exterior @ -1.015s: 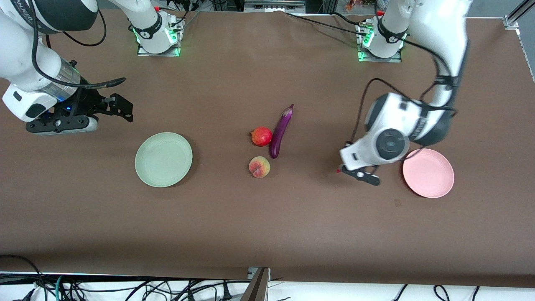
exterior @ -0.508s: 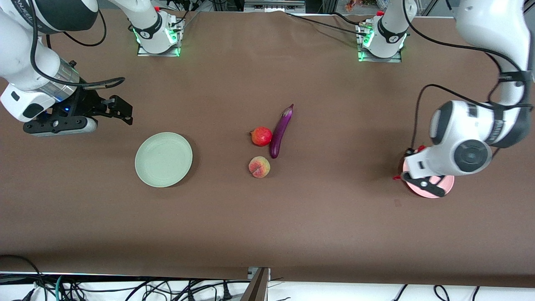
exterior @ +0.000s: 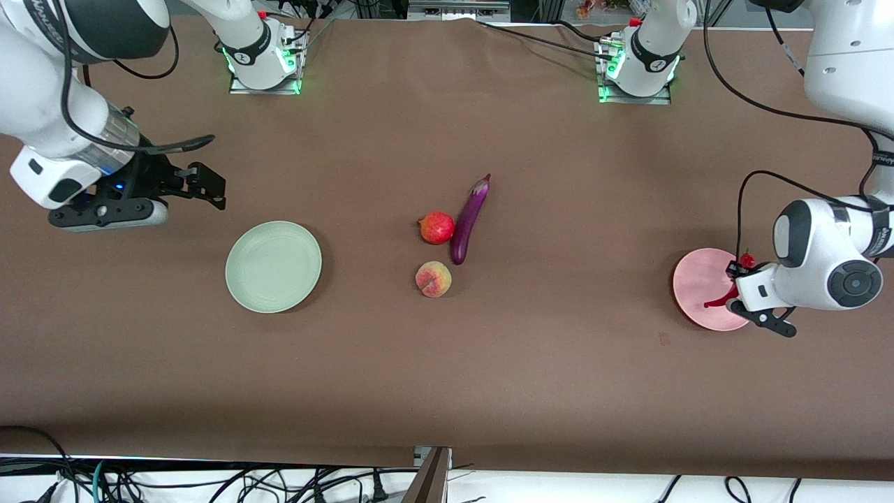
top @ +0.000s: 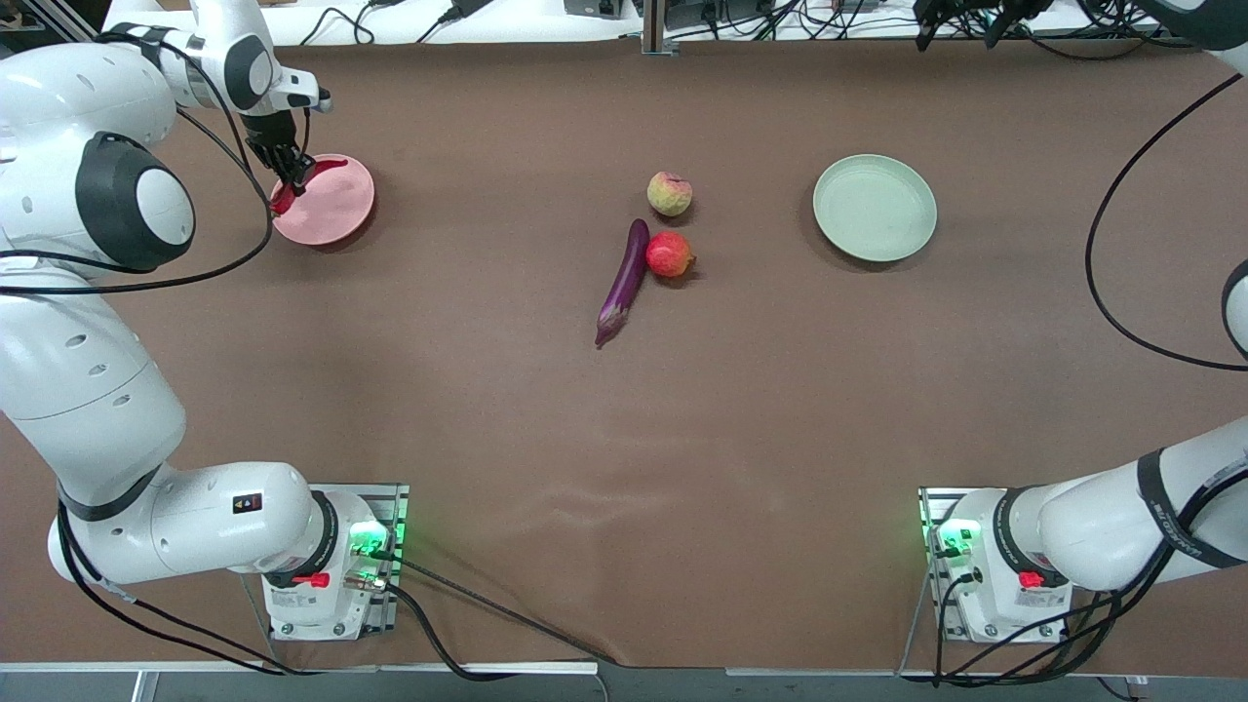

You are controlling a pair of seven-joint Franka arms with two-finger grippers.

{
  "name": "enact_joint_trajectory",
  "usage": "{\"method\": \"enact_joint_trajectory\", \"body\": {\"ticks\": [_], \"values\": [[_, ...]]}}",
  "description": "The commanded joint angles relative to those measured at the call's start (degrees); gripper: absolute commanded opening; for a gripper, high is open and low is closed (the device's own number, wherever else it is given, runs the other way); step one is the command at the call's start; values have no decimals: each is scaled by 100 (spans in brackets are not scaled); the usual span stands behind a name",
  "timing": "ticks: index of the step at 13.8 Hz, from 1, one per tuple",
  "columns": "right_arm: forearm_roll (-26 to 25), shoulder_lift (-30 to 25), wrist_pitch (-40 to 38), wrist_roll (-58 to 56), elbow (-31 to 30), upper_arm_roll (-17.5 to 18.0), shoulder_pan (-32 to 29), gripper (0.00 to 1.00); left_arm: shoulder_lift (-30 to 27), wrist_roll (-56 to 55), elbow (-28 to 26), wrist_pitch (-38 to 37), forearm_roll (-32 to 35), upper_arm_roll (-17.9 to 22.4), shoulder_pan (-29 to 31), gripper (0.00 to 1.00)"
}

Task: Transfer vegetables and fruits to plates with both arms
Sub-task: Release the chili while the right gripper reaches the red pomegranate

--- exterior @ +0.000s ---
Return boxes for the red chili pepper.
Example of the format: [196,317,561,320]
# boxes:
[704,251,757,309]

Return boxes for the red pomegranate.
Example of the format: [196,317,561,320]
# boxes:
[418,211,456,245]

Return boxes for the yellow-pink peach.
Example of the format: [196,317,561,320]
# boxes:
[415,261,453,298]

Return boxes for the purple eggplant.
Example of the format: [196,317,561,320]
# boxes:
[450,173,492,265]

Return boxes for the pink plate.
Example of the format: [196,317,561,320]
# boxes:
[673,248,752,332]

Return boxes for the light green plate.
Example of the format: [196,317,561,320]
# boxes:
[225,221,323,314]

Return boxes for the orange background object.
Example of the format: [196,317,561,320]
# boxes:
[576,0,633,20]

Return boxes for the brown table cover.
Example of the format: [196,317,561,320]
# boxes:
[0,15,894,481]

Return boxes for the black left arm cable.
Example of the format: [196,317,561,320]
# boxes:
[703,0,883,268]

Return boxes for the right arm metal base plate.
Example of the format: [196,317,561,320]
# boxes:
[229,70,303,96]

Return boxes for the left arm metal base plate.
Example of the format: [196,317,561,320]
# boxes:
[597,82,673,105]

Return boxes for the black looped floor cable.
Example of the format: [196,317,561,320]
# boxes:
[0,425,80,503]

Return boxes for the short black tabletop cable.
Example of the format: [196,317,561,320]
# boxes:
[554,20,619,45]

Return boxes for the long black tabletop cable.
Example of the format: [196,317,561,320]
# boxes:
[475,20,615,61]

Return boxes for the black cable with plug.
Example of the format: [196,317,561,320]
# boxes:
[307,467,392,503]

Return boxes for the aluminium profile post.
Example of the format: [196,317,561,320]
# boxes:
[402,446,453,503]

